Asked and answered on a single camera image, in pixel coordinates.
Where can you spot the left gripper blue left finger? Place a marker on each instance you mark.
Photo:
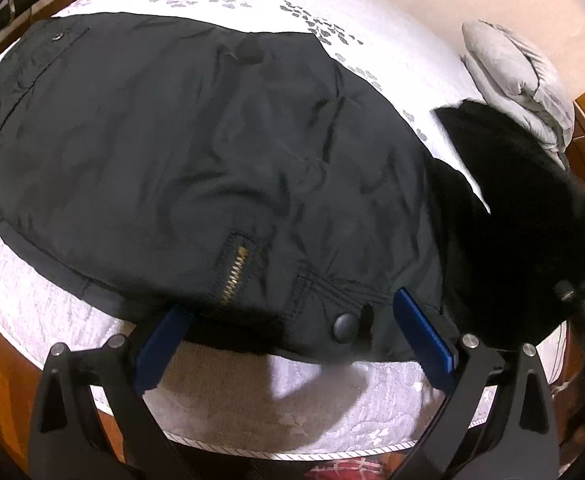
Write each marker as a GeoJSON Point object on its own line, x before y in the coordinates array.
{"type": "Point", "coordinates": [154, 346]}

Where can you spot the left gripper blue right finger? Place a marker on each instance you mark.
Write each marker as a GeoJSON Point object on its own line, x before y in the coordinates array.
{"type": "Point", "coordinates": [436, 357]}

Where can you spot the black pants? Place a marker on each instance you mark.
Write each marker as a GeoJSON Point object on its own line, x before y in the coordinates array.
{"type": "Point", "coordinates": [272, 196]}

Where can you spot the white floral bed cover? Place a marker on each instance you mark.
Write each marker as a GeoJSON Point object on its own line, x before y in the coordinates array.
{"type": "Point", "coordinates": [266, 406]}

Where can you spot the grey folded quilt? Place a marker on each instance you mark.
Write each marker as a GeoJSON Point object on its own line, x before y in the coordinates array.
{"type": "Point", "coordinates": [515, 77]}

